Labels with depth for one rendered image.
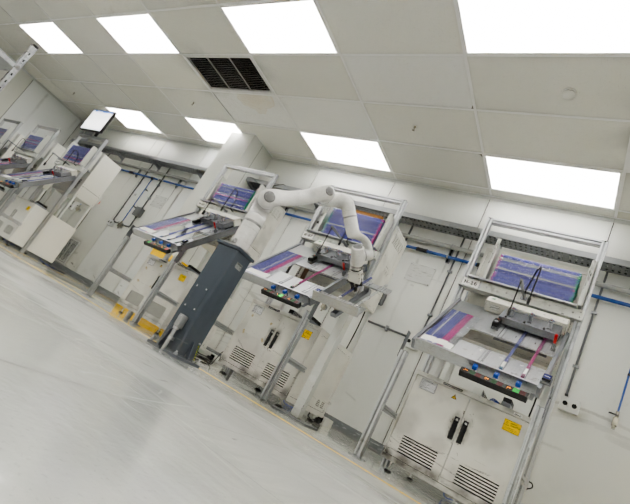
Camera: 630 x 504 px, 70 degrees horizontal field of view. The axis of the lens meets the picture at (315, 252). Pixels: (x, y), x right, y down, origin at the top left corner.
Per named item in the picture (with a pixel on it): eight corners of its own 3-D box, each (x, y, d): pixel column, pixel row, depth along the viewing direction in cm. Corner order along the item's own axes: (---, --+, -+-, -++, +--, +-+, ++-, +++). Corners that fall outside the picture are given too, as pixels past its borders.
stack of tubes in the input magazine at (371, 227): (370, 246, 360) (384, 218, 367) (319, 232, 389) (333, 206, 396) (375, 253, 370) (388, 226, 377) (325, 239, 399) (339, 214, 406)
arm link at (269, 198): (256, 213, 286) (261, 207, 270) (253, 194, 287) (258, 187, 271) (330, 205, 301) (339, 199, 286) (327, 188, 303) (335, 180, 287)
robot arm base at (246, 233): (240, 246, 261) (256, 220, 266) (217, 238, 271) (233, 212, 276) (255, 261, 276) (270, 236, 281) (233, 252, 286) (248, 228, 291)
